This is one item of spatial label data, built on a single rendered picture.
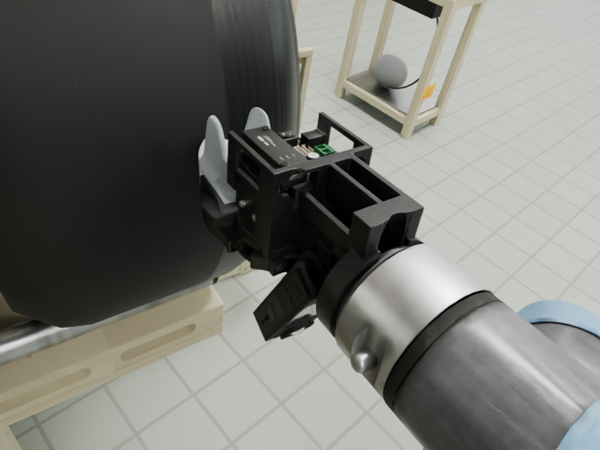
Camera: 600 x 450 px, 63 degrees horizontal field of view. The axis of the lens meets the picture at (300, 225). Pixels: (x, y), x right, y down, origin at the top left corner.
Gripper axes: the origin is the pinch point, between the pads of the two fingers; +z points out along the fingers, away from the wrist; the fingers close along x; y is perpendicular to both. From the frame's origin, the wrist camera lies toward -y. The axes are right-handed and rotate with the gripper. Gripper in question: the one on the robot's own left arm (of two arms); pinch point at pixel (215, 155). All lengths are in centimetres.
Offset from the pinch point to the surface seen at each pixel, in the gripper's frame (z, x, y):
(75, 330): 17.4, 12.3, -33.4
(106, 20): 4.1, 6.2, 10.1
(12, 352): 17.5, 19.8, -33.1
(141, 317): 18.9, 3.1, -37.4
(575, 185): 64, -259, -118
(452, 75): 141, -222, -77
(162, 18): 4.0, 2.3, 9.9
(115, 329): 18.6, 7.1, -37.4
